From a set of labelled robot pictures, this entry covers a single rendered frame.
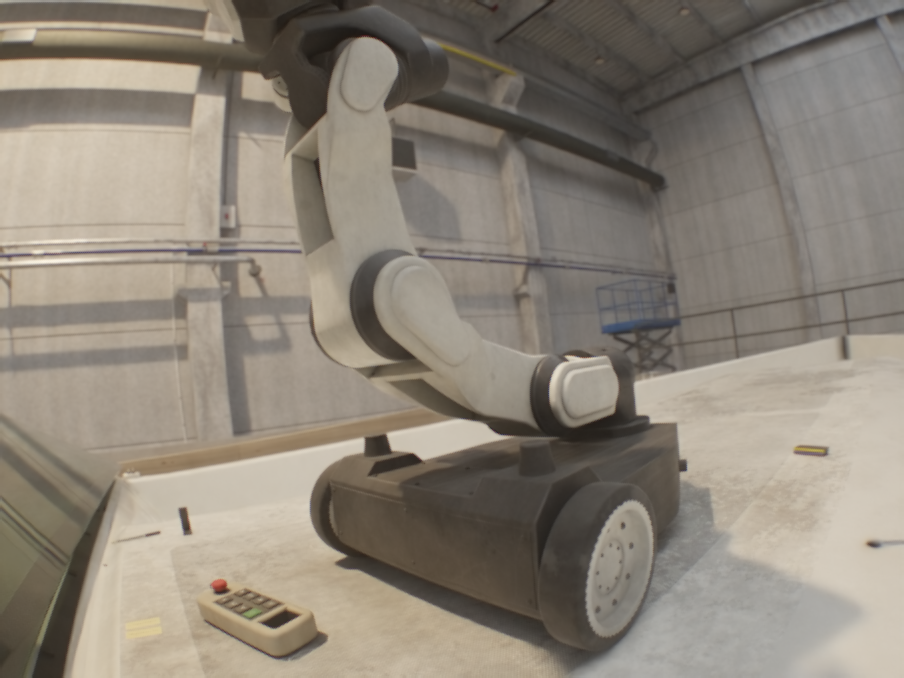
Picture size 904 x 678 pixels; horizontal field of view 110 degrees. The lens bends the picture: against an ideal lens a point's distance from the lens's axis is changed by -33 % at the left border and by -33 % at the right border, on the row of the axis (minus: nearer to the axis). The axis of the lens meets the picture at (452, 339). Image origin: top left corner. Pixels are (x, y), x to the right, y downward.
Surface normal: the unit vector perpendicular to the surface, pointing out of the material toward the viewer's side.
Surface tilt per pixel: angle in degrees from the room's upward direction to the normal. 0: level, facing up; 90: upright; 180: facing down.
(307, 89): 122
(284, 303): 90
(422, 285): 90
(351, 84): 90
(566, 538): 49
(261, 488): 90
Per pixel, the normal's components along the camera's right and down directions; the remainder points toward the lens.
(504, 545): -0.73, 0.04
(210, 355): 0.60, -0.12
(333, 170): 0.76, 0.28
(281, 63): -0.56, 0.57
